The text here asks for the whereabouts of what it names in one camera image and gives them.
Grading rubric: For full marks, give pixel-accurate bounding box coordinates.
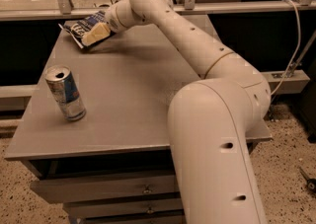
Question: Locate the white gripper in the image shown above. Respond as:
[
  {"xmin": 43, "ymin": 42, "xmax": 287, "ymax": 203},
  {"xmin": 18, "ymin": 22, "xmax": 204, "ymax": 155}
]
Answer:
[{"xmin": 81, "ymin": 7, "xmax": 122, "ymax": 46}]

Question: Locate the blue chip bag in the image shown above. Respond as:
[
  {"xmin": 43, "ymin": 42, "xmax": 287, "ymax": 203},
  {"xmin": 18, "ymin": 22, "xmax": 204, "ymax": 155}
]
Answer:
[{"xmin": 59, "ymin": 11, "xmax": 114, "ymax": 48}]

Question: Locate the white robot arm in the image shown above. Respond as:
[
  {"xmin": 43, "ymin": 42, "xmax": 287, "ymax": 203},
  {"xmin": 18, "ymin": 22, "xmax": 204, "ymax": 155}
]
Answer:
[{"xmin": 104, "ymin": 0, "xmax": 271, "ymax": 224}]

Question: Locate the silver blue drink can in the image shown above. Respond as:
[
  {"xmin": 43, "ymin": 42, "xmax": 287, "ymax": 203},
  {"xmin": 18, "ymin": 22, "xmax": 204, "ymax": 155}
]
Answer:
[{"xmin": 44, "ymin": 65, "xmax": 86, "ymax": 121}]

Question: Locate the black tool on floor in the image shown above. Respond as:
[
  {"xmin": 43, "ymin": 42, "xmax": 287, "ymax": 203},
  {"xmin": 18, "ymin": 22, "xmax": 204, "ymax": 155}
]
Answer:
[{"xmin": 299, "ymin": 168, "xmax": 316, "ymax": 193}]

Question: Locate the white cable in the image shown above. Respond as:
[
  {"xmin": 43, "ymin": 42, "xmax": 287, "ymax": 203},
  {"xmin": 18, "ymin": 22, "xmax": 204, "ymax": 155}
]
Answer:
[{"xmin": 270, "ymin": 0, "xmax": 302, "ymax": 97}]

